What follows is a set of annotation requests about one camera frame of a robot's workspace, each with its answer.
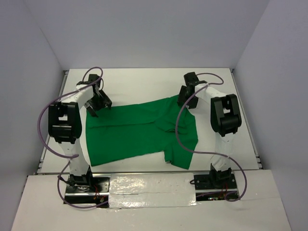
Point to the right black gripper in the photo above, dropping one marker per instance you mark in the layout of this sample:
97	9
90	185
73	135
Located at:
182	97

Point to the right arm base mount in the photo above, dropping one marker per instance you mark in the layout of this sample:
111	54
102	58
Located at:
215	185

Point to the green t-shirt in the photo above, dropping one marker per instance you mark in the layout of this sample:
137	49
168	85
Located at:
133	130

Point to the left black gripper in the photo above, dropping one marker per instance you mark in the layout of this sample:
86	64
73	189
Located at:
106	101

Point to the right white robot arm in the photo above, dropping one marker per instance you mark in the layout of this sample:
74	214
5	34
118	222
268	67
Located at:
225	119

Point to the silver tape covered panel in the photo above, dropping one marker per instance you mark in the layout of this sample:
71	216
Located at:
151	190

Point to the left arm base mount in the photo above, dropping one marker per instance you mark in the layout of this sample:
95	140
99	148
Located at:
97	194

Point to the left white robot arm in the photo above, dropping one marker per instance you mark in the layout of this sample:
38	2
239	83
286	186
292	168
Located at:
65	126

